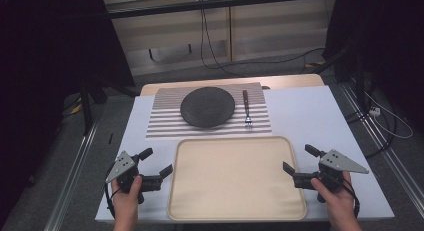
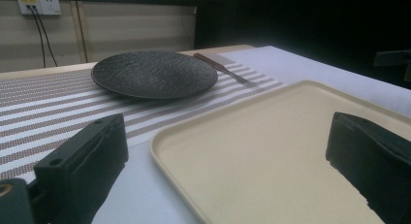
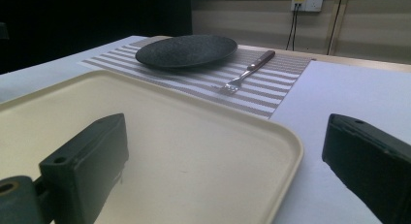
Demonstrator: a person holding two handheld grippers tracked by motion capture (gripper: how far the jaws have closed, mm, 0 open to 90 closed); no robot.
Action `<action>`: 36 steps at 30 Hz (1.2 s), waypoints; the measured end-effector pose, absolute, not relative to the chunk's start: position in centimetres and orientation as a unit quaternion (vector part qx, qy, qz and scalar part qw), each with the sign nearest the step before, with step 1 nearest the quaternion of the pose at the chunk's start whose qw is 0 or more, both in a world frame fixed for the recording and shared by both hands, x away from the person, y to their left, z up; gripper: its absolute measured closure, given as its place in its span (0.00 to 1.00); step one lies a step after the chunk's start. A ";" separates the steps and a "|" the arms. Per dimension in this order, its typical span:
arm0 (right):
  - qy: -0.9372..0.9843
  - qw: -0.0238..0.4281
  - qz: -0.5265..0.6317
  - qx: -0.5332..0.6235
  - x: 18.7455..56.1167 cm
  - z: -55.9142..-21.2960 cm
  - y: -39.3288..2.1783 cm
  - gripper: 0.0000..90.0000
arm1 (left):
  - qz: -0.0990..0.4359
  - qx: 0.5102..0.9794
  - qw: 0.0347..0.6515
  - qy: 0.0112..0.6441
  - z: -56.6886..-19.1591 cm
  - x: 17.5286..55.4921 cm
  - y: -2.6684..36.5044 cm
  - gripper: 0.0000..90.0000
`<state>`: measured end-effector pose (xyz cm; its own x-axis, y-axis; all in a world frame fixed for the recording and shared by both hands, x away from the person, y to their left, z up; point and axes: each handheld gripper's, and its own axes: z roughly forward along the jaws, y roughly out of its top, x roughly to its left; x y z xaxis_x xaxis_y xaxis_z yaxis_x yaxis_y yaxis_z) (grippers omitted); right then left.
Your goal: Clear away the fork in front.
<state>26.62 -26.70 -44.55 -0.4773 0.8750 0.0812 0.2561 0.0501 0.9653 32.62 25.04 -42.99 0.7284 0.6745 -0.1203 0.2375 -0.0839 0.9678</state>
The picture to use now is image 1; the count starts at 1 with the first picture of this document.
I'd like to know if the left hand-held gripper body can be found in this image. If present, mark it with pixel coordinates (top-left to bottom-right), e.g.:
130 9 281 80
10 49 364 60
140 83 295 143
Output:
105 150 164 205

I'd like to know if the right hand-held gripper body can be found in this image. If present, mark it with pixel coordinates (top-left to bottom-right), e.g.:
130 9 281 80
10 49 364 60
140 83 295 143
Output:
292 149 370 203

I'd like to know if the person's left hand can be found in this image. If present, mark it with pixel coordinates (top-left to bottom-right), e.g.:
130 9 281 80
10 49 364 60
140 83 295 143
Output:
110 175 144 222

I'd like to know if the person's right hand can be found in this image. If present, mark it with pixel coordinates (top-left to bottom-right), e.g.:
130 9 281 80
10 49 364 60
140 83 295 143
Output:
310 171 360 226

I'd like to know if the striped placemat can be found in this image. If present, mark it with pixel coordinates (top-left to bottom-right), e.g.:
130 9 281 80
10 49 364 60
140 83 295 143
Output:
145 81 273 139

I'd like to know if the beige plastic tray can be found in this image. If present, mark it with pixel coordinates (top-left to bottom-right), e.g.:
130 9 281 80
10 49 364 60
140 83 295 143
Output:
167 135 308 223

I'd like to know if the black tripod stand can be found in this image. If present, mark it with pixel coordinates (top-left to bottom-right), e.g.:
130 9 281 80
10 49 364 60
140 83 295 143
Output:
78 74 141 136

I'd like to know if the black round plate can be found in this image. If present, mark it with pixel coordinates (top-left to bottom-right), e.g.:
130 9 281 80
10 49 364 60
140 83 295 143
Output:
179 86 236 129

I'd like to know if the black metal stand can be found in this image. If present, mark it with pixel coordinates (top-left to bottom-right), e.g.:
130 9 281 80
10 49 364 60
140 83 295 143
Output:
313 47 372 116

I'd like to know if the dark curtain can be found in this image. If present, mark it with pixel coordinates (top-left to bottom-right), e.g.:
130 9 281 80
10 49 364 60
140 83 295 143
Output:
323 0 424 129
0 0 135 222

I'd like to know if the light wooden cabinet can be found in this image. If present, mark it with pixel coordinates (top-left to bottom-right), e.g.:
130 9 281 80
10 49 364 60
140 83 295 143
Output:
101 0 338 77

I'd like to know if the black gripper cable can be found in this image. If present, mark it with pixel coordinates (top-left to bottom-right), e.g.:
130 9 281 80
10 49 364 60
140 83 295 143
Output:
342 178 361 219
104 182 117 219

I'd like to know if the aluminium floor rail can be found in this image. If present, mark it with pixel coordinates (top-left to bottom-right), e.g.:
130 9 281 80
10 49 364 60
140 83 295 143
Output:
44 120 100 231
338 84 424 219

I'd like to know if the black floor cable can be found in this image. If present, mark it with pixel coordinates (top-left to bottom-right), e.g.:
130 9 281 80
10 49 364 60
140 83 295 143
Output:
344 100 398 159

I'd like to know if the white cable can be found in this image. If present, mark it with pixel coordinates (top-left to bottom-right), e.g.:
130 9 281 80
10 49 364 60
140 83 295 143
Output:
364 90 415 140

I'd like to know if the fork with wooden handle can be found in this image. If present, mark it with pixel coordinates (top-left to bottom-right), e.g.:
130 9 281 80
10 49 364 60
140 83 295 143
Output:
242 89 254 129

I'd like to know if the black hanging cable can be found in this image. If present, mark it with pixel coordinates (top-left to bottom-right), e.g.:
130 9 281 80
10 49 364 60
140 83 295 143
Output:
199 0 242 77
201 0 326 72

